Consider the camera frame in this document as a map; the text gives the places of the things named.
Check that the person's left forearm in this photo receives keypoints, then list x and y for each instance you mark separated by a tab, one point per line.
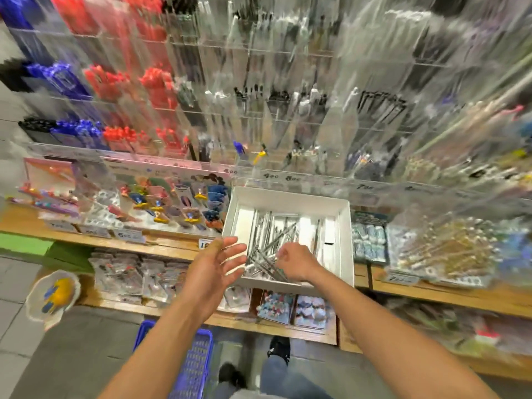
158	353

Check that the round yellow blue packet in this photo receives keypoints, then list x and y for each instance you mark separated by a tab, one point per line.
54	296

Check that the row of small patterned packets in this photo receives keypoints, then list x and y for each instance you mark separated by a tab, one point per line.
291	310

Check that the rows of blue pens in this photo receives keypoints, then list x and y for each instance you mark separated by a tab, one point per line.
58	79

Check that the white price tag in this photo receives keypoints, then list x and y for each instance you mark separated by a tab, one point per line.
205	243

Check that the white cardboard box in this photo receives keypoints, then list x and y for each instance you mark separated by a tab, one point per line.
337	224

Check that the person's leg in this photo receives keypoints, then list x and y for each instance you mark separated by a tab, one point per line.
287	382
233	391

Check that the clear acrylic display rack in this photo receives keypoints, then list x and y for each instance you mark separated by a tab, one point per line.
332	70

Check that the person's right leg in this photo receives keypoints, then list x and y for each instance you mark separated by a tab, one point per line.
287	382

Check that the stack of clear gold-pen packets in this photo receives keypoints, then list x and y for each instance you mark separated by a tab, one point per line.
449	249

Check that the tray of colourful clip packets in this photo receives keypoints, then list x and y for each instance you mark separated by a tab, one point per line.
162	199

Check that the rows of black pens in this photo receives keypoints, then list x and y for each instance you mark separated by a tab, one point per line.
33	124

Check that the stack of pink packets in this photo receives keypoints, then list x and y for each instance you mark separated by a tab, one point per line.
46	183

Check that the blue shopping basket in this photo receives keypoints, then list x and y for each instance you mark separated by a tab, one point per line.
195	361

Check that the pile of silver pens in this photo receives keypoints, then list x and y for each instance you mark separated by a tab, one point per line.
278	232

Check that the person's right hand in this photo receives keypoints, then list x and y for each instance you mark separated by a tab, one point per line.
297	263

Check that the green shelf panel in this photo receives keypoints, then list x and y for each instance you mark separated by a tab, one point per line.
23	245

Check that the stack of blue eraser packets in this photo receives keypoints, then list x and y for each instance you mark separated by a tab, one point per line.
369	238

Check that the person's left shoe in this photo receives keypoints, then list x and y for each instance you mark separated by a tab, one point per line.
229	375

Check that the rows of red pens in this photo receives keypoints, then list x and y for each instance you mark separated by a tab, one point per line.
154	83

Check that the person's left hand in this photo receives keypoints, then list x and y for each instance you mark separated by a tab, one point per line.
208	274

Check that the stack of clear stationery packets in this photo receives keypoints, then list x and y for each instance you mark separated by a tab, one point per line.
133	278

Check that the person's left leg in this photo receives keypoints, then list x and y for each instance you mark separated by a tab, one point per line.
233	391

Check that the person's shoe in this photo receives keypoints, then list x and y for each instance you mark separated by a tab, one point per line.
279	349
229	375

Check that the person's right forearm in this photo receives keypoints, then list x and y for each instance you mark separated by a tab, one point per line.
399	336

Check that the person's right shoe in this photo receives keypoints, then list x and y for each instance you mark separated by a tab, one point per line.
279	349

